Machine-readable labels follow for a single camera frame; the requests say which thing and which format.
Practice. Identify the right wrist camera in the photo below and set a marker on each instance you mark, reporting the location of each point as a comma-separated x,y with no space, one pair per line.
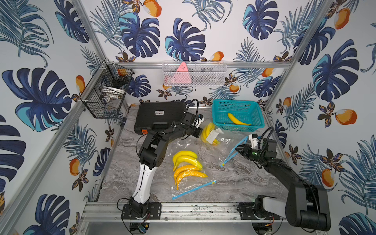
254,140

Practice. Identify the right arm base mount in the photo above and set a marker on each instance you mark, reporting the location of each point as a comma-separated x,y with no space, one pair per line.
255,210

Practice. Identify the black plastic tool case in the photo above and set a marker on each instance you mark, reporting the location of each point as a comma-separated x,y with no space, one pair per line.
158,116

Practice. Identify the black wire basket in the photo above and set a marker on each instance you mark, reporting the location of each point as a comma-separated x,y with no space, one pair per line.
107,90

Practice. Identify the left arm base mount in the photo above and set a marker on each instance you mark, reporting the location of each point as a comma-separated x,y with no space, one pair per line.
137,211

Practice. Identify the yellow banana bunch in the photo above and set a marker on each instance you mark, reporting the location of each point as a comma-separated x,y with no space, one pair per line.
186,164
207,136

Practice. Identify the white wire wall basket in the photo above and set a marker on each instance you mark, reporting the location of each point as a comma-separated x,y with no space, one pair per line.
203,73

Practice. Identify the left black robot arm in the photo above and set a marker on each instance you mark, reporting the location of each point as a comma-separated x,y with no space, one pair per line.
152,153

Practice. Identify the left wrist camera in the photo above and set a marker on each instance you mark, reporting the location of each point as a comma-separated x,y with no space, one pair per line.
199,120

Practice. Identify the clear zip-top bag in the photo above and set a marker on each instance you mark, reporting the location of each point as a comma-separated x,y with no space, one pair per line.
226,150
163,187

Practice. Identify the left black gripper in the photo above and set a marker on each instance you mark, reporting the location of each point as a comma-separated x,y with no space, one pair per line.
195,130

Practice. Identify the pink triangular item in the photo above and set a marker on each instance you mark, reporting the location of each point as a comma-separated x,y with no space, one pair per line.
182,75

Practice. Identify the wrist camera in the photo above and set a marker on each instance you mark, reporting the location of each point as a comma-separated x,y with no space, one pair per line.
199,120
254,140

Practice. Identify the aluminium front rail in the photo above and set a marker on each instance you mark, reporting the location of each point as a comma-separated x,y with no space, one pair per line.
177,212

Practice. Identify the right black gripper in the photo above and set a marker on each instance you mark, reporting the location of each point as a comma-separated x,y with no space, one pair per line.
244,150

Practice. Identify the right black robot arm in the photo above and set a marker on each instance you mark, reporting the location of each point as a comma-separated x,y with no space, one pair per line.
306,206

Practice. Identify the teal plastic basket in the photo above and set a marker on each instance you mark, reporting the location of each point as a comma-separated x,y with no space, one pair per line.
245,111

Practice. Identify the single yellow banana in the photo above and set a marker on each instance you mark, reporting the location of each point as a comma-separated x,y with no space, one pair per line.
236,121

